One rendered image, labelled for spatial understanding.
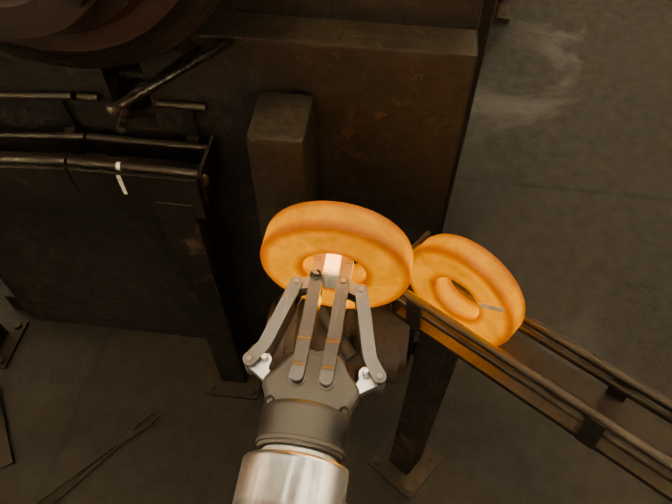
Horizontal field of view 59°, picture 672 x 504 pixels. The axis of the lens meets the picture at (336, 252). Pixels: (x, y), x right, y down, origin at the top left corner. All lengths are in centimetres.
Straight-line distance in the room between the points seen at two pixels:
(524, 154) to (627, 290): 54
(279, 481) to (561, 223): 146
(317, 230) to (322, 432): 18
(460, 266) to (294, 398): 27
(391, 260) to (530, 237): 121
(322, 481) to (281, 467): 3
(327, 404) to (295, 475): 8
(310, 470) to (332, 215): 22
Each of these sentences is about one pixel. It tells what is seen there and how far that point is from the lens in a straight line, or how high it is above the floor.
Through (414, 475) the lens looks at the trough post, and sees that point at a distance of 137.
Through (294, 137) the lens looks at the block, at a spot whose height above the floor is 80.
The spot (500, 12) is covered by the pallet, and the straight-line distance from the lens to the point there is 255.
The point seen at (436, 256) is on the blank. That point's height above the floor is 76.
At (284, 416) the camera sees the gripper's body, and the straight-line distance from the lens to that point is 48.
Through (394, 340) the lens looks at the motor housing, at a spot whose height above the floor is 53.
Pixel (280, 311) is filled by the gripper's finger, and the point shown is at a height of 85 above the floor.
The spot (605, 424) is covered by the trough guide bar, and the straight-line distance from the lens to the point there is 71.
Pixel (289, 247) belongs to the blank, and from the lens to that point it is 57.
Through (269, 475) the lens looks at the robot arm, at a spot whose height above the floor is 87.
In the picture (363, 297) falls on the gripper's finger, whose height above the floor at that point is 85.
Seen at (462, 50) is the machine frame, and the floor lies 87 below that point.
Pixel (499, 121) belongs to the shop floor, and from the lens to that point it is 207.
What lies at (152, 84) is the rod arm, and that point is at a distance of 72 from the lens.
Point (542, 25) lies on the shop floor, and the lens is 256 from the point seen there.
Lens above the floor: 132
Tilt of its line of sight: 54 degrees down
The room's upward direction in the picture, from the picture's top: straight up
